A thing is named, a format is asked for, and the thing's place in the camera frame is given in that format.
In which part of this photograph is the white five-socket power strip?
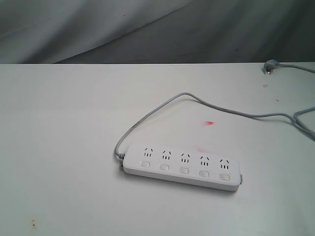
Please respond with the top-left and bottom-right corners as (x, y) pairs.
(123, 144), (243, 192)

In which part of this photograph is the grey plug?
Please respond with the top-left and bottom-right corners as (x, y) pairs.
(262, 59), (281, 74)

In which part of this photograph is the grey backdrop cloth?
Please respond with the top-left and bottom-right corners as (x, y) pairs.
(0, 0), (315, 63)

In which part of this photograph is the grey power cord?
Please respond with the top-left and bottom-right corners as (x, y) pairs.
(114, 63), (315, 160)

